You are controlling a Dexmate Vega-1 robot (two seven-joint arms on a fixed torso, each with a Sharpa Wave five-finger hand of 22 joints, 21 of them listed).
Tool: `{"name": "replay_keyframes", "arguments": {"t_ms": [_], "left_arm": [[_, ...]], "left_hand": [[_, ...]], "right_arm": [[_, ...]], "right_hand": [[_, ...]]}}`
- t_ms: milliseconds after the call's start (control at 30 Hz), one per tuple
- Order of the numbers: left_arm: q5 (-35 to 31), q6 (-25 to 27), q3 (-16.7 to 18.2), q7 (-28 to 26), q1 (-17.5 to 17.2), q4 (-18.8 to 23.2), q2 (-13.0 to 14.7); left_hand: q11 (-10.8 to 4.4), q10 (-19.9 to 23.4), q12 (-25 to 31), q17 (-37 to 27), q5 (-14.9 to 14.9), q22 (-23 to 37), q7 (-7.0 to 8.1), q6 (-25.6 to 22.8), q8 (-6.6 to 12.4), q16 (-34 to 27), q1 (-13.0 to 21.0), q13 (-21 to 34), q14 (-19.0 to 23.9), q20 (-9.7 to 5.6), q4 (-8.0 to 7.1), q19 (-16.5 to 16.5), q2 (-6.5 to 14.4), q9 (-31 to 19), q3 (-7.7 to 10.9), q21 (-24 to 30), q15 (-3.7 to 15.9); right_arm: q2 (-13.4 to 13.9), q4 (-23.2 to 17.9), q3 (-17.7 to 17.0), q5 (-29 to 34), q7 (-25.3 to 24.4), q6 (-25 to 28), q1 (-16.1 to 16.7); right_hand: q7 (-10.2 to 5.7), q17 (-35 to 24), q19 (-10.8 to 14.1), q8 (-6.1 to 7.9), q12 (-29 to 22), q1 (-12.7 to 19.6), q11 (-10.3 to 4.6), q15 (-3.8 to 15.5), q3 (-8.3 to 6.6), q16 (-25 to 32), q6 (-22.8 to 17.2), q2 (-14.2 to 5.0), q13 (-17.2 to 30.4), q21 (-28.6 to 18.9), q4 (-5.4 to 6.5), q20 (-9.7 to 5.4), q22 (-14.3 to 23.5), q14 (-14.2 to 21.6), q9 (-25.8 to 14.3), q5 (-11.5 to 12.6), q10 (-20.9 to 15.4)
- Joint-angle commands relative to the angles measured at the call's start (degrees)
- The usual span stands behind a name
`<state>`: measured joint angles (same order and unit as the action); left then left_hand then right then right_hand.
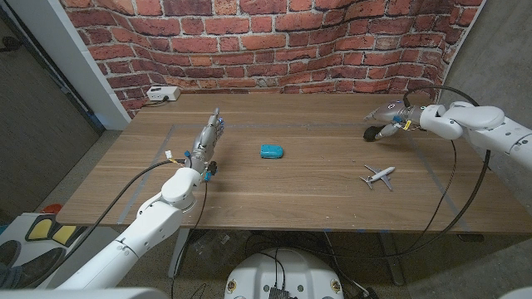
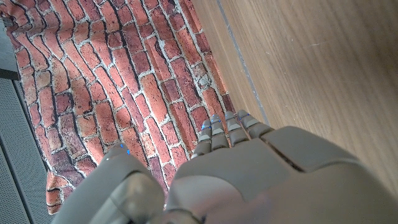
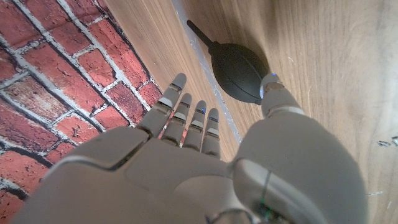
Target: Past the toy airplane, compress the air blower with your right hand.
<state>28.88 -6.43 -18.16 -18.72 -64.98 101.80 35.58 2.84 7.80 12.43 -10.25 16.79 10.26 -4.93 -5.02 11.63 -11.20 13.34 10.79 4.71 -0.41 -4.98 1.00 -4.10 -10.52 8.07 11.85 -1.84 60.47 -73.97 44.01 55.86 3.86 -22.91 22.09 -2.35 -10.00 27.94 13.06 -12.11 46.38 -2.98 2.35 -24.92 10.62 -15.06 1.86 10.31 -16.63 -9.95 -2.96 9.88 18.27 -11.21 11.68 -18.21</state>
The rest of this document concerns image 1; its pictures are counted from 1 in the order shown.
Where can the teal toy car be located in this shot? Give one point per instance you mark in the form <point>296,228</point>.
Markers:
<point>271,151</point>

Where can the white board with yellow shapes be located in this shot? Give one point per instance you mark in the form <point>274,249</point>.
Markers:
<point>45,230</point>

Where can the white blue toy airplane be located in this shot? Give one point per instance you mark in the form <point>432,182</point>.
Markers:
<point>379,176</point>

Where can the white table leg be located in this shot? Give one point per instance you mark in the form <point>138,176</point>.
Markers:
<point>178,253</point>

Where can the grey table leg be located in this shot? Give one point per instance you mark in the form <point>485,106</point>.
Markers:
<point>392,257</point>

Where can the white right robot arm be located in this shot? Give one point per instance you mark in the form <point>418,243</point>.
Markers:
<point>482,122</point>

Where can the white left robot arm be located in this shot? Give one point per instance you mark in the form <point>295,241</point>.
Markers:
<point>137,232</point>

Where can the black rubber air blower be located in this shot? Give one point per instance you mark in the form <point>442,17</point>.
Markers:
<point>369,134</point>

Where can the red round floor object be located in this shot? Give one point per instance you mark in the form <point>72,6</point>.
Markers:
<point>52,208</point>

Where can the white power strip box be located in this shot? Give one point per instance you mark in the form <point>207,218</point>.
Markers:
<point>163,93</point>

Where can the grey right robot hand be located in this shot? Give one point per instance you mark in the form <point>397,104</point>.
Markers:
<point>395,113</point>

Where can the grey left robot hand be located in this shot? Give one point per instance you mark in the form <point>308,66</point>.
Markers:
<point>205,143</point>

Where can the grey tape outline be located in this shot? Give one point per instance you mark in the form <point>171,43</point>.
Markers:
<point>266,125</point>

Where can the white door frame post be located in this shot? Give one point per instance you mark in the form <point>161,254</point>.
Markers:
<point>70,54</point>

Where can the white robot torso base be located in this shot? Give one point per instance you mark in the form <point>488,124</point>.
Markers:
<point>257,278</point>

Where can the person leg and shoe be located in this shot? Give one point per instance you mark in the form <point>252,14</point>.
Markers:
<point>29,270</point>

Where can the clear plastic bag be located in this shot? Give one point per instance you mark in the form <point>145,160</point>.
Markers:
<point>216,249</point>

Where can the red brick printed backdrop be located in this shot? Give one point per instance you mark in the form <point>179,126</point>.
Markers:
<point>266,45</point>

